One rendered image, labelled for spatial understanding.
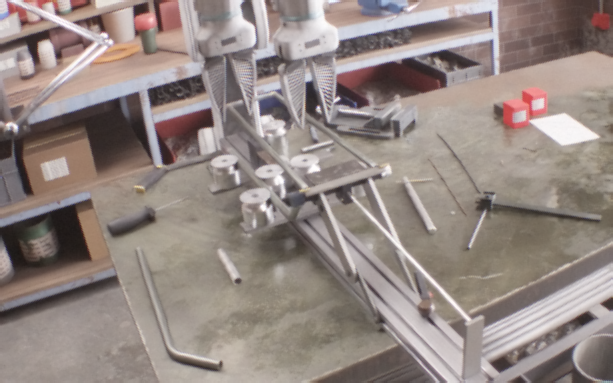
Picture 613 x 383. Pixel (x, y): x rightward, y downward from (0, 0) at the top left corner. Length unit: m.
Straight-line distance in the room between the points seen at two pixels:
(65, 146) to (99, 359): 0.78
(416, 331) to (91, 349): 1.75
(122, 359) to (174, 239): 1.23
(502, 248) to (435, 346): 0.29
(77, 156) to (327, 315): 1.72
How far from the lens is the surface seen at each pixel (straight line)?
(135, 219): 1.29
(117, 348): 2.47
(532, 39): 4.40
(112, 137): 2.95
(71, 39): 3.02
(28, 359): 2.58
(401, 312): 0.93
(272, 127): 1.49
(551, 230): 1.16
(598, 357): 2.02
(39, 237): 2.79
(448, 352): 0.87
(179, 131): 3.07
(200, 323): 1.02
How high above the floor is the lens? 1.49
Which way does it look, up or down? 28 degrees down
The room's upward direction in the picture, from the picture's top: 8 degrees counter-clockwise
